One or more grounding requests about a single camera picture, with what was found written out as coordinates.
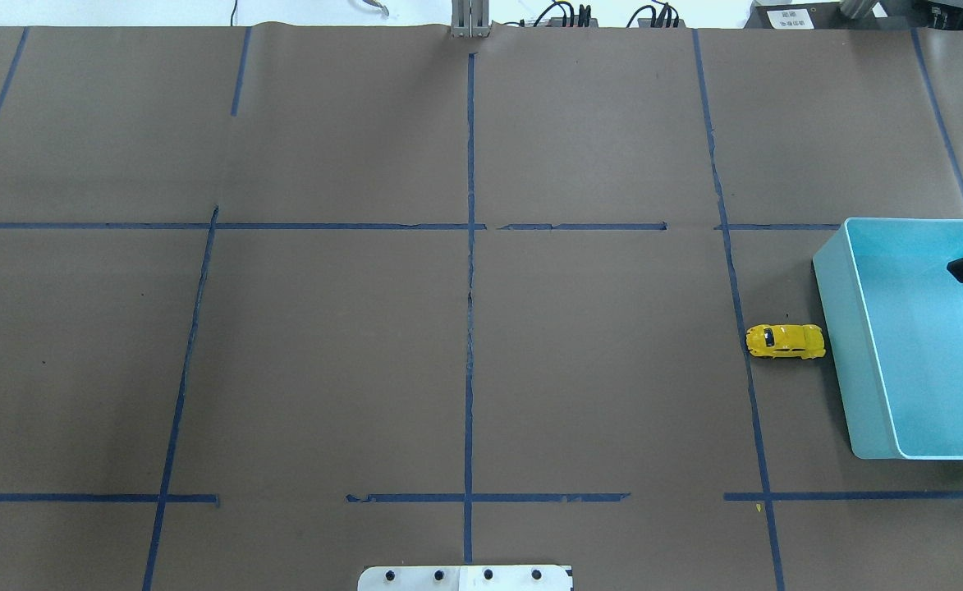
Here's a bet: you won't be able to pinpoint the aluminium frame post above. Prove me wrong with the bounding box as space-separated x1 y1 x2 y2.
450 0 492 39

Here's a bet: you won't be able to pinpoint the yellow beetle toy car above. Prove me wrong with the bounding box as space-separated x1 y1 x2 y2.
745 324 826 360

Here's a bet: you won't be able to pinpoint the black plug cables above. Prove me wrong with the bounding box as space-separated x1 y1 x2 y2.
522 0 682 30

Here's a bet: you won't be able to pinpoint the white pedestal column base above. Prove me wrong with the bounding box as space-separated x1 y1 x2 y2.
357 564 575 590

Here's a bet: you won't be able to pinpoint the turquoise plastic storage bin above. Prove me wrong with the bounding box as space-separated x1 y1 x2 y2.
813 218 963 460

